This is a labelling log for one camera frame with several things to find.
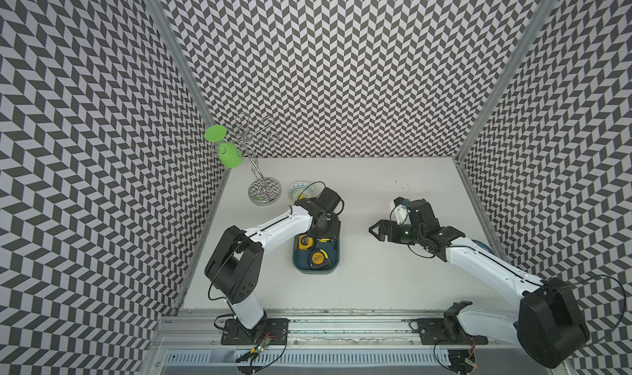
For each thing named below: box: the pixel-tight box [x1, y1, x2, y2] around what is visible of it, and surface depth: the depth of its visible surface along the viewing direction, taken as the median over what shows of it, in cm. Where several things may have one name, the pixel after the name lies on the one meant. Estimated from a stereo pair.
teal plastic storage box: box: [292, 234, 340, 275], surface depth 88 cm
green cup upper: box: [204, 125, 227, 143], surface depth 84 cm
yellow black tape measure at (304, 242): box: [298, 234, 314, 250], surface depth 91 cm
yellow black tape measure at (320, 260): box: [309, 248, 332, 269], surface depth 86 cm
